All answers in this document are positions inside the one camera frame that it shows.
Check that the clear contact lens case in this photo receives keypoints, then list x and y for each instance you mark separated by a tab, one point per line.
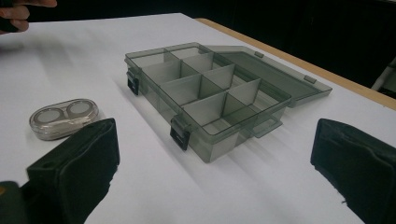
62	118

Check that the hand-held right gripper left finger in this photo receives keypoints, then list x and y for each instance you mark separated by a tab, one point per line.
81	168

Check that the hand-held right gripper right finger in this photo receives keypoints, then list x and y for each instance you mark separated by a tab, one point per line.
358	161

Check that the white pipe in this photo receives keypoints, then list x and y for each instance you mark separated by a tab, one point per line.
386	76

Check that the grey transparent compartment storage box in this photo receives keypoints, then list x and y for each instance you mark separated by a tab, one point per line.
218	102

